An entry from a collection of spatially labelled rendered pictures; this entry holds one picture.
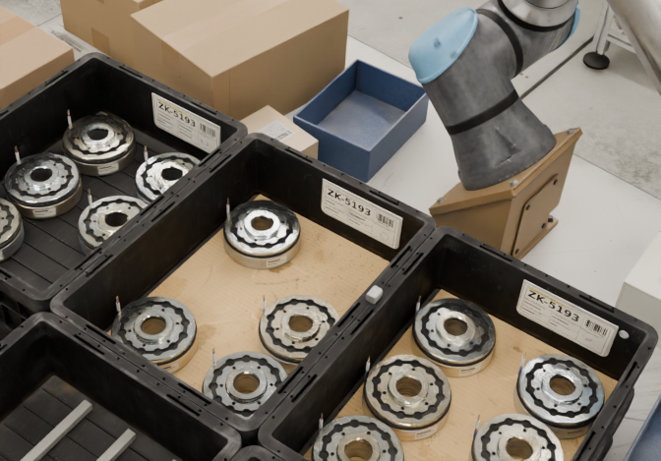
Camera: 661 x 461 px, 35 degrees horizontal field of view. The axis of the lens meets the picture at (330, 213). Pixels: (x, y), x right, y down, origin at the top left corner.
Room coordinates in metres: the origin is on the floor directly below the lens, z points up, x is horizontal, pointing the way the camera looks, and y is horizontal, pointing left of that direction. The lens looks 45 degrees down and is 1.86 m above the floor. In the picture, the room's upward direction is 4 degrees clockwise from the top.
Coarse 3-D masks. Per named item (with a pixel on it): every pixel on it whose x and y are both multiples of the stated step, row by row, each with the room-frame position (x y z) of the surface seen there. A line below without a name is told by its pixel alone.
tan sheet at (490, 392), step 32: (512, 352) 0.82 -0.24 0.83; (544, 352) 0.82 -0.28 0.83; (480, 384) 0.77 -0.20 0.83; (512, 384) 0.77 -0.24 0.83; (608, 384) 0.78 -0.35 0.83; (448, 416) 0.72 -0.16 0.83; (480, 416) 0.72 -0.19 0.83; (416, 448) 0.67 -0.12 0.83; (448, 448) 0.67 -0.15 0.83; (576, 448) 0.69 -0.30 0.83
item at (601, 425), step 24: (432, 240) 0.91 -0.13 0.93; (456, 240) 0.92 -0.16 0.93; (408, 264) 0.87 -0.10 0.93; (504, 264) 0.88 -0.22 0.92; (528, 264) 0.88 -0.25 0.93; (384, 288) 0.82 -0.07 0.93; (552, 288) 0.85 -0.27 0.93; (576, 288) 0.85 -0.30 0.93; (600, 312) 0.81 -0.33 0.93; (624, 312) 0.81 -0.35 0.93; (648, 336) 0.78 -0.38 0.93; (336, 360) 0.72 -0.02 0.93; (648, 360) 0.76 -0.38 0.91; (312, 384) 0.68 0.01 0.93; (624, 384) 0.72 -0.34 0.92; (288, 408) 0.65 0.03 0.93; (264, 432) 0.61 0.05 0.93; (600, 432) 0.64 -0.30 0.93; (288, 456) 0.59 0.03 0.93; (576, 456) 0.61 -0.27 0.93
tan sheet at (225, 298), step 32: (192, 256) 0.95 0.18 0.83; (224, 256) 0.95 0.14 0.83; (320, 256) 0.96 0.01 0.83; (352, 256) 0.97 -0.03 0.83; (160, 288) 0.89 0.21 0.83; (192, 288) 0.89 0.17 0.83; (224, 288) 0.89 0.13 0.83; (256, 288) 0.90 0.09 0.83; (288, 288) 0.90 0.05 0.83; (320, 288) 0.91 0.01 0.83; (352, 288) 0.91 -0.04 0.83; (224, 320) 0.84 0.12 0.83; (256, 320) 0.84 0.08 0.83; (224, 352) 0.79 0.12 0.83; (192, 384) 0.74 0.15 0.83
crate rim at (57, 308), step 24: (240, 144) 1.07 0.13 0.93; (264, 144) 1.08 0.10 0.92; (216, 168) 1.02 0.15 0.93; (312, 168) 1.03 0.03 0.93; (192, 192) 0.97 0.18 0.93; (360, 192) 0.99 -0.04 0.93; (408, 216) 0.95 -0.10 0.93; (96, 264) 0.83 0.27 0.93; (72, 288) 0.79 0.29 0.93; (72, 312) 0.76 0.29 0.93; (360, 312) 0.79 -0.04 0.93; (96, 336) 0.72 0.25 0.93; (336, 336) 0.75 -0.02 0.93; (144, 360) 0.70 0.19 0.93; (312, 360) 0.71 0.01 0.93; (168, 384) 0.67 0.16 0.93; (288, 384) 0.68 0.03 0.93; (216, 408) 0.64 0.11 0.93; (264, 408) 0.64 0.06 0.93; (240, 432) 0.61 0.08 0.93
